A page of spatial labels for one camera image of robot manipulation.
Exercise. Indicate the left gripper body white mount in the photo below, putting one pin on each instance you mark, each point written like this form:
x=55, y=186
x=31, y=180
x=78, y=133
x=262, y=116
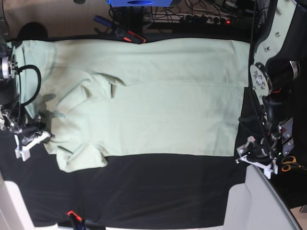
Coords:
x=254, y=153

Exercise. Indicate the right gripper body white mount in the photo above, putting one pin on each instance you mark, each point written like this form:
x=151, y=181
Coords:
x=29, y=133

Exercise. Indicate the light green T-shirt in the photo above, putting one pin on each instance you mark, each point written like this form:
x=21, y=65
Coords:
x=105, y=98

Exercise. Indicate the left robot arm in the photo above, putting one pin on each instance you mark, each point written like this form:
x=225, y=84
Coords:
x=276, y=59

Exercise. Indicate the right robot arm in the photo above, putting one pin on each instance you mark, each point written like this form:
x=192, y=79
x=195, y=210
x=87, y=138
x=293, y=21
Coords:
x=14, y=118

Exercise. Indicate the grey white chair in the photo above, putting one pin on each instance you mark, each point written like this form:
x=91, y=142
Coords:
x=255, y=205

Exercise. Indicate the white furniture left corner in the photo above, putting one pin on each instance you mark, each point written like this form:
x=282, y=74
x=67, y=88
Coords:
x=13, y=212

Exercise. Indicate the red clamp bottom edge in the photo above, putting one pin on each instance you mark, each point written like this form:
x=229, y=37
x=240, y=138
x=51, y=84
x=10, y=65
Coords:
x=74, y=216

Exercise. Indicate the black table cloth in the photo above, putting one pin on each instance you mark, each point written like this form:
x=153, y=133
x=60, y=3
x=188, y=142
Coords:
x=145, y=191

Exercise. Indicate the red black clamp top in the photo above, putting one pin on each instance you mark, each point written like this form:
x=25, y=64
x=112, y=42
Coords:
x=129, y=36

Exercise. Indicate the white power strip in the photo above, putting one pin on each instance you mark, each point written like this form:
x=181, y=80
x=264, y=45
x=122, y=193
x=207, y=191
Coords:
x=205, y=19

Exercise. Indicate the blue box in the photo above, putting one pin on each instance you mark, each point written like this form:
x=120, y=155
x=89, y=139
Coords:
x=145, y=3

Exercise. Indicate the orange handled scissors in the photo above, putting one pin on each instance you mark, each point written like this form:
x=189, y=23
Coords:
x=290, y=163

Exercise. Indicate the blue handled tool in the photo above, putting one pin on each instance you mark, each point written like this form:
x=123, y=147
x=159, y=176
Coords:
x=104, y=21

